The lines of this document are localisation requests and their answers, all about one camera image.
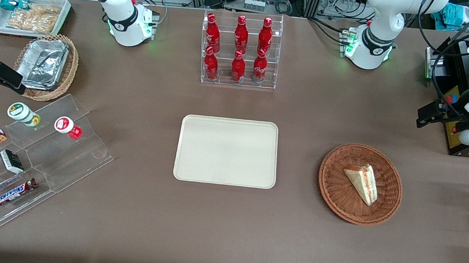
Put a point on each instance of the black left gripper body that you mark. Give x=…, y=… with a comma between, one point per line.
x=454, y=109

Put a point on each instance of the clear acrylic bottle rack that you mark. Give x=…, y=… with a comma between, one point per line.
x=227, y=47

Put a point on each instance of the green lidded yogurt cup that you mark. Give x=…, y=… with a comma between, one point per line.
x=19, y=111

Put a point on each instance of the beige plastic tray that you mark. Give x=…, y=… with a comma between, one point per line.
x=227, y=153

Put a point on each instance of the red cola bottle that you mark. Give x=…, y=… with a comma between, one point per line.
x=211, y=65
x=265, y=35
x=259, y=69
x=238, y=68
x=241, y=33
x=213, y=31

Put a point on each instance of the small black carton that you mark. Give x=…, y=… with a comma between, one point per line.
x=11, y=161

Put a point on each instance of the brown round wicker basket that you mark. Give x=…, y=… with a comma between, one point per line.
x=335, y=194

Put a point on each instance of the teal snack packet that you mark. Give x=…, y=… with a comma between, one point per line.
x=9, y=3

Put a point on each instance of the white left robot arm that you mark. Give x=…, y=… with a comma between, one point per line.
x=374, y=36

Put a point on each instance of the light tan wicker basket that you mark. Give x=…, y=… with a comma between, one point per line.
x=71, y=69

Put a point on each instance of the Snickers chocolate bar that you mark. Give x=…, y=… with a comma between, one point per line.
x=13, y=193

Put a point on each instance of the clear bag of crackers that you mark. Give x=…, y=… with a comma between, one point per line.
x=34, y=19

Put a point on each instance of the red lidded yogurt cup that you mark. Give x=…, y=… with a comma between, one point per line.
x=64, y=124

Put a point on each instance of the clear acrylic stepped display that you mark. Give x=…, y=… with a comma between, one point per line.
x=76, y=160

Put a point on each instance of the teal plastic bag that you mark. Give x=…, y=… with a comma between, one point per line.
x=455, y=18

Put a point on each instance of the stack of foil trays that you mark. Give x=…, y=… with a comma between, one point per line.
x=42, y=63

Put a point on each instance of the triangle sandwich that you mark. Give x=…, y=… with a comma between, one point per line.
x=363, y=184

